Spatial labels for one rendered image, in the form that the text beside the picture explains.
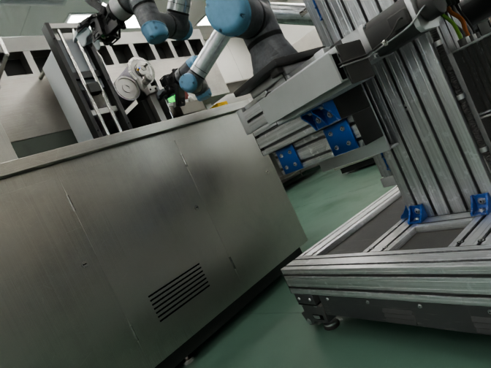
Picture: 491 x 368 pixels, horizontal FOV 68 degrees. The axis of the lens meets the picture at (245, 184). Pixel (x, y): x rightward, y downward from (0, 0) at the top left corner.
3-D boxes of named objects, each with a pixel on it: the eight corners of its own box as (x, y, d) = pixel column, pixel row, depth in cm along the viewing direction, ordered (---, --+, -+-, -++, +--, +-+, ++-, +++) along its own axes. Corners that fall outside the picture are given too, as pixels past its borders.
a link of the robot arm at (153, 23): (181, 35, 118) (166, 4, 118) (159, 31, 109) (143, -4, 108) (165, 48, 122) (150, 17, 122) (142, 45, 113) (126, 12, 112)
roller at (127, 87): (122, 101, 173) (111, 77, 172) (102, 122, 191) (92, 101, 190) (143, 96, 181) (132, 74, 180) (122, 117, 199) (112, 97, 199)
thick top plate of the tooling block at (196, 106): (183, 114, 190) (178, 104, 190) (148, 141, 219) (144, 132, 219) (205, 109, 201) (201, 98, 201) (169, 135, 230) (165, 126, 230)
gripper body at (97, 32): (90, 43, 121) (113, 22, 115) (82, 20, 121) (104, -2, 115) (109, 47, 127) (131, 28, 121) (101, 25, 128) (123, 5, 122)
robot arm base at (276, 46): (310, 52, 111) (296, 23, 111) (275, 62, 103) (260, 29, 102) (280, 75, 124) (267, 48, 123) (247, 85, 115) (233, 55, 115)
